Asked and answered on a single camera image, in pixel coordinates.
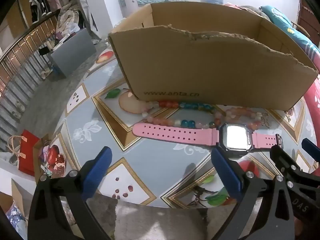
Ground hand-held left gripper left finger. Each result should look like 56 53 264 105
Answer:
27 146 113 240

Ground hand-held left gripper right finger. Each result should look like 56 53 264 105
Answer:
211 147 297 240

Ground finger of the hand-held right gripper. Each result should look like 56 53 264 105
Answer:
301 138 320 173
270 144 320 230

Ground pink strap watch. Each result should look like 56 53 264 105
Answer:
132 122 284 158

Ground multicolour bead bracelet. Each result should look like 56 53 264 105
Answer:
142 101 222 128

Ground brown cardboard box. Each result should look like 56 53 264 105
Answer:
108 2 319 111

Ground pink floral blanket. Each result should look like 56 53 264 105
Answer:
290 77 320 175

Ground fruit print tablecloth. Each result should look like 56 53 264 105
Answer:
34 39 320 209

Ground red gift bag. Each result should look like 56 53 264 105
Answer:
7 129 40 177

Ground small cardboard carton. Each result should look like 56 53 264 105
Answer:
0 179 33 240

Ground grey box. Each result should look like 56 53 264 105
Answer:
51 28 97 78

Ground brown wooden door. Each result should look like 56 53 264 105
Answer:
297 0 320 48

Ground teal printed pillow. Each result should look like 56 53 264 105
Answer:
261 5 308 45

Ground brown patterned cushion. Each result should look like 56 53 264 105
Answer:
224 2 270 18

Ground pile of clothes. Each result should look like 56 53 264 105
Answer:
57 4 83 34

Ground white spotted roll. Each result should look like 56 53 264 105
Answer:
122 0 137 18

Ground hanging clothes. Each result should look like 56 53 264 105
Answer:
29 0 63 20

